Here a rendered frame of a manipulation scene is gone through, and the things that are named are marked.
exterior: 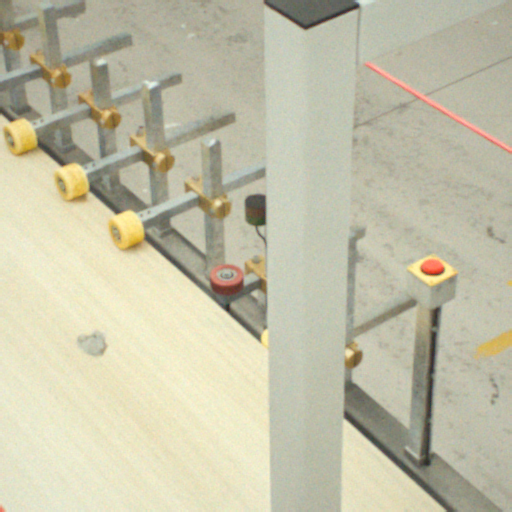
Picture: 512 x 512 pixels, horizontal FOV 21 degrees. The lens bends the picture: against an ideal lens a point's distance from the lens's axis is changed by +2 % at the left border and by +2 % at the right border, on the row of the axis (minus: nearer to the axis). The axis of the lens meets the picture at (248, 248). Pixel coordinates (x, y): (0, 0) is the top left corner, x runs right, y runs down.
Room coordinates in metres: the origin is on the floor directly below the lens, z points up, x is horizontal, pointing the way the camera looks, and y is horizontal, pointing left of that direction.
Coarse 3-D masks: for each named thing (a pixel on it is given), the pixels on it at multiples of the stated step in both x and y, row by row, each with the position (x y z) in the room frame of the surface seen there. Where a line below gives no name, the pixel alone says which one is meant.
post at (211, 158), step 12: (204, 144) 2.69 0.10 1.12; (216, 144) 2.69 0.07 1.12; (204, 156) 2.70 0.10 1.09; (216, 156) 2.69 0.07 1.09; (204, 168) 2.70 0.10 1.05; (216, 168) 2.69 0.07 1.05; (204, 180) 2.70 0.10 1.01; (216, 180) 2.69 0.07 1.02; (204, 192) 2.70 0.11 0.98; (216, 192) 2.69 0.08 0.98; (216, 228) 2.69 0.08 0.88; (216, 240) 2.69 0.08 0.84; (216, 252) 2.68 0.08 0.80; (216, 264) 2.68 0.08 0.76
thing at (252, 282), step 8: (360, 224) 2.71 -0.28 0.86; (360, 232) 2.69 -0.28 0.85; (248, 280) 2.50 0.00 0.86; (256, 280) 2.50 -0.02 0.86; (248, 288) 2.49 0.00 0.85; (256, 288) 2.50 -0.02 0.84; (216, 296) 2.47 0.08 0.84; (224, 296) 2.44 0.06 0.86; (232, 296) 2.46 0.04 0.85; (240, 296) 2.47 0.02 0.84; (224, 304) 2.44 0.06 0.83
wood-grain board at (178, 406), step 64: (0, 128) 3.11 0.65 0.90; (0, 192) 2.82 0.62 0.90; (0, 256) 2.56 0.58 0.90; (64, 256) 2.56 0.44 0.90; (128, 256) 2.55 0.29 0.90; (0, 320) 2.33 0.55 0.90; (64, 320) 2.33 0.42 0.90; (128, 320) 2.32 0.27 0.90; (192, 320) 2.31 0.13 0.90; (0, 384) 2.13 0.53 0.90; (64, 384) 2.12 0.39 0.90; (128, 384) 2.12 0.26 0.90; (192, 384) 2.11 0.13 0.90; (256, 384) 2.10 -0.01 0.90; (0, 448) 1.95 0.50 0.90; (64, 448) 1.94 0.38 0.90; (128, 448) 1.93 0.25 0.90; (192, 448) 1.93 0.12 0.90; (256, 448) 1.92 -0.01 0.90
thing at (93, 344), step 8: (80, 336) 2.26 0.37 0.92; (88, 336) 2.26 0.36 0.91; (96, 336) 2.25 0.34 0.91; (104, 336) 2.26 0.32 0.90; (80, 344) 2.24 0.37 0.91; (88, 344) 2.23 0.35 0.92; (96, 344) 2.24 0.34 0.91; (104, 344) 2.23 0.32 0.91; (88, 352) 2.21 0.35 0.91; (96, 352) 2.21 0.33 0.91
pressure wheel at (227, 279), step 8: (224, 264) 2.50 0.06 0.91; (216, 272) 2.48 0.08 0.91; (224, 272) 2.47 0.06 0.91; (232, 272) 2.48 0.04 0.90; (240, 272) 2.47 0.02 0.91; (216, 280) 2.45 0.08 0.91; (224, 280) 2.45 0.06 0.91; (232, 280) 2.44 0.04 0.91; (240, 280) 2.45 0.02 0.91; (216, 288) 2.44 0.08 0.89; (224, 288) 2.43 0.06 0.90; (232, 288) 2.43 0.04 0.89; (240, 288) 2.44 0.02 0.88
